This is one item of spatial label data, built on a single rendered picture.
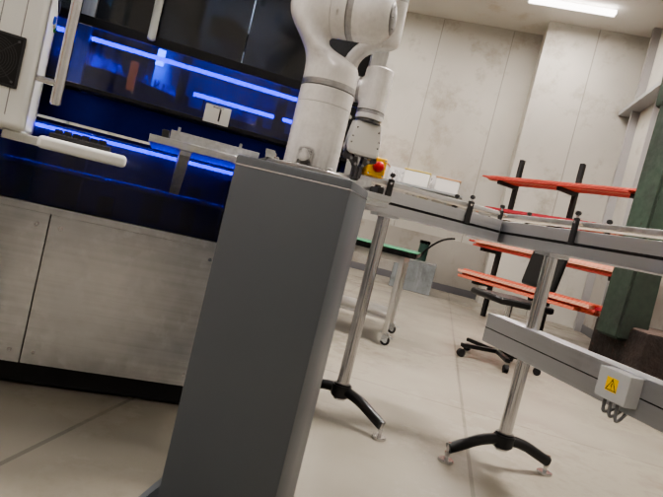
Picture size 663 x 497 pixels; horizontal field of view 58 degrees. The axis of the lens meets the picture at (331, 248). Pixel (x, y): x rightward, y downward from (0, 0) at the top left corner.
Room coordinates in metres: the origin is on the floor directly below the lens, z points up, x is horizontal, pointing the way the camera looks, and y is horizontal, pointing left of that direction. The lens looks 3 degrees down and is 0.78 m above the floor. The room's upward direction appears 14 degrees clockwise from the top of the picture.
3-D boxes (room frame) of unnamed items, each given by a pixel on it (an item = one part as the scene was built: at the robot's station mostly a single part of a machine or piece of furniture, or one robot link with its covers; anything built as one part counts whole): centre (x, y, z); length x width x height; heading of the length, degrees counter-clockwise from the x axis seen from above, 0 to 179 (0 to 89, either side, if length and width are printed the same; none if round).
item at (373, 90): (1.78, -0.01, 1.17); 0.09 x 0.08 x 0.13; 77
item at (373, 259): (2.37, -0.17, 0.46); 0.09 x 0.09 x 0.77; 17
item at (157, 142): (1.89, 0.27, 0.87); 0.70 x 0.48 x 0.02; 107
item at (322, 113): (1.32, 0.09, 0.95); 0.19 x 0.19 x 0.18
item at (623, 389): (1.70, -0.90, 0.50); 0.12 x 0.05 x 0.09; 17
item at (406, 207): (2.41, -0.31, 0.92); 0.69 x 0.15 x 0.16; 107
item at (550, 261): (2.22, -0.81, 0.46); 0.09 x 0.09 x 0.77; 17
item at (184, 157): (1.81, 0.50, 0.80); 0.34 x 0.03 x 0.13; 17
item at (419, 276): (9.21, -1.43, 0.46); 0.97 x 0.80 x 0.93; 170
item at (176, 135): (1.91, 0.45, 0.90); 0.34 x 0.26 x 0.04; 17
